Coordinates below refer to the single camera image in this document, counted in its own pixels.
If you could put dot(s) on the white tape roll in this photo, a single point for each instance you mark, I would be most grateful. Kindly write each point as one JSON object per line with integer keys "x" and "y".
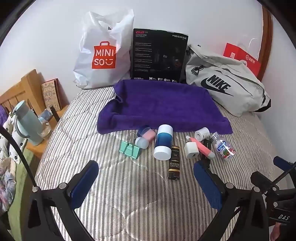
{"x": 201, "y": 133}

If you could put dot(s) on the white plastic shopping bag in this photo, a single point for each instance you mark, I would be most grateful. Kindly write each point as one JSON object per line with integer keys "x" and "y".
{"x": 101, "y": 51}

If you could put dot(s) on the black rectangular bar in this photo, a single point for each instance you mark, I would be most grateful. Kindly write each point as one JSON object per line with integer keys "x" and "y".
{"x": 207, "y": 143}

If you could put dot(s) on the black and gold tube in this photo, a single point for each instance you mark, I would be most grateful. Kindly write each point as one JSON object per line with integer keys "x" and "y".
{"x": 174, "y": 164}

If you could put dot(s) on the pink and white tube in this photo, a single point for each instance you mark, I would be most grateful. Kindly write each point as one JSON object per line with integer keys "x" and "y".
{"x": 203, "y": 148}

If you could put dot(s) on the black cardboard box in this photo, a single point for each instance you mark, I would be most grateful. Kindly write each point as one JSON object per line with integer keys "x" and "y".
{"x": 157, "y": 58}

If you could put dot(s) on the purple towel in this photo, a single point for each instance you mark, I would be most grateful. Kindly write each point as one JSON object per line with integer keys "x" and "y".
{"x": 161, "y": 106}

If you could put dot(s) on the wooden nightstand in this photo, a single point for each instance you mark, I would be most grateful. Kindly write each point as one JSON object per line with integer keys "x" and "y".
{"x": 54, "y": 120}

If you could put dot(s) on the red paper bag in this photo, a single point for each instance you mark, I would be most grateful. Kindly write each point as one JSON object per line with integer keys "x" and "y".
{"x": 245, "y": 59}

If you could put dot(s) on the striped bed sheet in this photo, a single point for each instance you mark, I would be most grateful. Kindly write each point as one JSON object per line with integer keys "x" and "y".
{"x": 129, "y": 197}

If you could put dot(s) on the blue and white bottle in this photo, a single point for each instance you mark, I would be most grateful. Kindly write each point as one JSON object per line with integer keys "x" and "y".
{"x": 163, "y": 143}

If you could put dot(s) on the blue packet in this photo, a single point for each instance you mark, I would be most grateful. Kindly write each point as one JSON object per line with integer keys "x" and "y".
{"x": 45, "y": 115}

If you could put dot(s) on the white charger plug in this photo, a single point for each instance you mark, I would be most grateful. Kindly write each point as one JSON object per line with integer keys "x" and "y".
{"x": 191, "y": 150}

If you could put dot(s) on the colourful floral cloth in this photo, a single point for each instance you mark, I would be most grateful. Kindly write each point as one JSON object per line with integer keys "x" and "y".
{"x": 7, "y": 185}

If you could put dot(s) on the white floral pillow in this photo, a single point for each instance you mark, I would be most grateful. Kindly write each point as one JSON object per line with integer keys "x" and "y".
{"x": 8, "y": 141}

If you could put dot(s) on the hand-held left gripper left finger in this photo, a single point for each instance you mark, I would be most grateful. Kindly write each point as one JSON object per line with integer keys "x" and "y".
{"x": 84, "y": 185}

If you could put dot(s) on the patterned notebook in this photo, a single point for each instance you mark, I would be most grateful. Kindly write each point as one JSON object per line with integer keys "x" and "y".
{"x": 52, "y": 93}

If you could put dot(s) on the brown wooden frame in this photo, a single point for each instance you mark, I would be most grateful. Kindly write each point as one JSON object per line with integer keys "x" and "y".
{"x": 266, "y": 41}

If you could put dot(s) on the wooden headboard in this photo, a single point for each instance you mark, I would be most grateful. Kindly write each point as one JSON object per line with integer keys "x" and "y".
{"x": 20, "y": 90}

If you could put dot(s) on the green binder clip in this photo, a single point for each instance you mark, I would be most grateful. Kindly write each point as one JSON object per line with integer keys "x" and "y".
{"x": 129, "y": 149}

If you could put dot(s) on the green blanket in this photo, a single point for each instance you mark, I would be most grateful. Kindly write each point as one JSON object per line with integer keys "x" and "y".
{"x": 25, "y": 171}

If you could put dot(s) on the grey fabric bag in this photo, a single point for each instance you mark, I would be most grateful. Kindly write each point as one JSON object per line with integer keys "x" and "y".
{"x": 222, "y": 85}

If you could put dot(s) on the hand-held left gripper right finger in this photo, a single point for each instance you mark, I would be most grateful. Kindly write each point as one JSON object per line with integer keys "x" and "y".
{"x": 208, "y": 185}

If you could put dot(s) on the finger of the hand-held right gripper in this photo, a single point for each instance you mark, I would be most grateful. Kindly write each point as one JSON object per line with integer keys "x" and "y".
{"x": 259, "y": 180}
{"x": 283, "y": 162}

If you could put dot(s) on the glass cup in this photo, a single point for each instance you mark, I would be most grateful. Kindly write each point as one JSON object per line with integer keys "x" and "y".
{"x": 45, "y": 132}

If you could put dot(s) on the person's right hand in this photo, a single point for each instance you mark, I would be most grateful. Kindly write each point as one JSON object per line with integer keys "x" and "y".
{"x": 276, "y": 233}

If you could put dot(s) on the white lavender capsule case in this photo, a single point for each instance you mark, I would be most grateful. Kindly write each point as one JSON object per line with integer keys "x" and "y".
{"x": 142, "y": 142}

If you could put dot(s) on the light blue kettle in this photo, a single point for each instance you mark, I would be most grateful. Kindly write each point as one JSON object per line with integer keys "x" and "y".
{"x": 26, "y": 125}

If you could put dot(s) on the clear candy bottle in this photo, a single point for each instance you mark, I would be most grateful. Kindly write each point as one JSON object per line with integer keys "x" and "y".
{"x": 223, "y": 147}

